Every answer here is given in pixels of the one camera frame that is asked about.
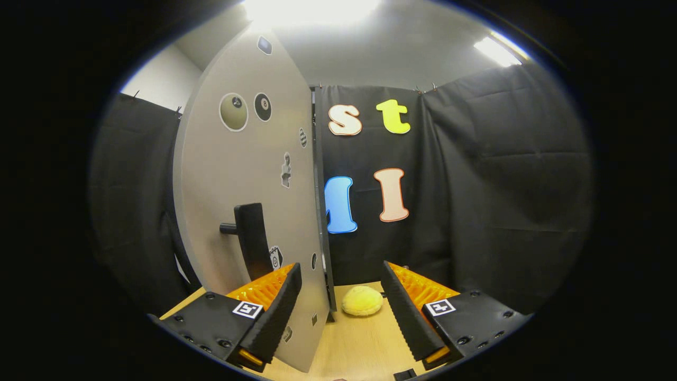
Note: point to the dark grey shoe cabinet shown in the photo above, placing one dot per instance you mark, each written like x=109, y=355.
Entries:
x=319, y=211

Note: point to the beige shoe cabinet door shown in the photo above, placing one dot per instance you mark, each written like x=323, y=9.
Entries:
x=227, y=174

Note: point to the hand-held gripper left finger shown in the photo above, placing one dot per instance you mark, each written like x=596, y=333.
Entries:
x=275, y=312

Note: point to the black backdrop cloth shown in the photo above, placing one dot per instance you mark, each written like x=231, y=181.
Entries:
x=502, y=185

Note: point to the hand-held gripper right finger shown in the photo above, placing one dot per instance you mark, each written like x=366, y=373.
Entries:
x=404, y=317

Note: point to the yellow round plush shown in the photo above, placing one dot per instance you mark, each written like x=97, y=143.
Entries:
x=362, y=300

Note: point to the large ceiling light panel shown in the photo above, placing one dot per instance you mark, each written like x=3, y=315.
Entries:
x=312, y=10

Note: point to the long ceiling light tube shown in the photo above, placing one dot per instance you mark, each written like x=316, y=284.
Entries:
x=497, y=51

